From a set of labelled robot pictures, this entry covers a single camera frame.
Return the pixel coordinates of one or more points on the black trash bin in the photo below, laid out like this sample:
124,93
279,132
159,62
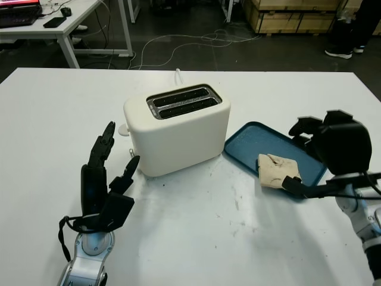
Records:
342,29

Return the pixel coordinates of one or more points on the small metal toaster knob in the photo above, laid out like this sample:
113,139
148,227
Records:
131,152

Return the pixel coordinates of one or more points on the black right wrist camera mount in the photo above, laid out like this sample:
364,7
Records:
293,184

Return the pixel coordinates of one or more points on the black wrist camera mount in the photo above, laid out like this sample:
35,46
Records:
117,211
293,184

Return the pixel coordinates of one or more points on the black laptop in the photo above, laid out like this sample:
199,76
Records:
18,15

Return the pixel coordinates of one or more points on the cream white toaster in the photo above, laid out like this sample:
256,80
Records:
178,140

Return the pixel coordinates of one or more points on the blue plastic tray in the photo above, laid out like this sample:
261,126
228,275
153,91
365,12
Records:
244,140

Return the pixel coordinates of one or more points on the person in dark trousers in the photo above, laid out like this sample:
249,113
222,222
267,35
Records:
366,24

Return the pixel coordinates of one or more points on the stacked wooden crates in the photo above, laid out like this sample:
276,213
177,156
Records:
291,18

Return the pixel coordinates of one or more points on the white toaster lever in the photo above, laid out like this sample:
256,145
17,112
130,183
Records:
122,130

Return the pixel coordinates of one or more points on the slice of bread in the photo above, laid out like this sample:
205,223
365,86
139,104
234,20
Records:
276,169

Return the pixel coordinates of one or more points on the white sneaker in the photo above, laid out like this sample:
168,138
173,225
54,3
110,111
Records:
80,27
76,39

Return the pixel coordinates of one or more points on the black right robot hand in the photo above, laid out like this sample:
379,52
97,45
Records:
345,146

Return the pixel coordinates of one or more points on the black computer mouse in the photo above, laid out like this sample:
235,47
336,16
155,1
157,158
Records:
66,11

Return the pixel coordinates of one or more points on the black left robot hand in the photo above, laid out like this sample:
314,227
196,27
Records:
92,187

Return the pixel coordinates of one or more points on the black smartphone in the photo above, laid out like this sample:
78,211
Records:
54,22

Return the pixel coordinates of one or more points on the white office desk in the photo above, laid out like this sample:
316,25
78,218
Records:
74,18

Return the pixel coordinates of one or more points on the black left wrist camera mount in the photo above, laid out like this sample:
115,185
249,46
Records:
117,211

